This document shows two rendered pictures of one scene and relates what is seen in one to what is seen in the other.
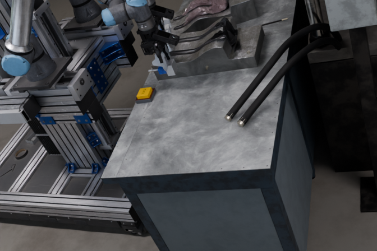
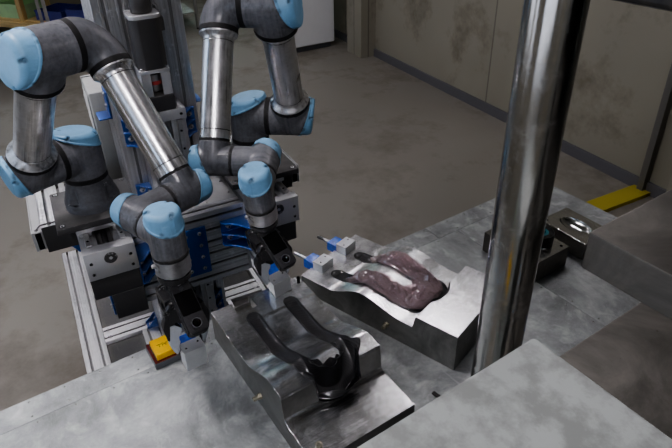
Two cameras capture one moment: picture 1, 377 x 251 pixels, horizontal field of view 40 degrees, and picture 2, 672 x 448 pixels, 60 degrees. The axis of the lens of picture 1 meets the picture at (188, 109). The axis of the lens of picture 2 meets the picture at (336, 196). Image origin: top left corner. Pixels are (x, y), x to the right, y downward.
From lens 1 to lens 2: 153 cm
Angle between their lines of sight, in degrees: 24
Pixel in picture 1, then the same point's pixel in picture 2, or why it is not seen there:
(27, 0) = (24, 103)
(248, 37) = (364, 409)
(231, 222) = not seen: outside the picture
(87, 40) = (226, 193)
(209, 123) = not seen: outside the picture
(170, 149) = not seen: outside the picture
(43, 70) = (79, 203)
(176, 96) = (183, 398)
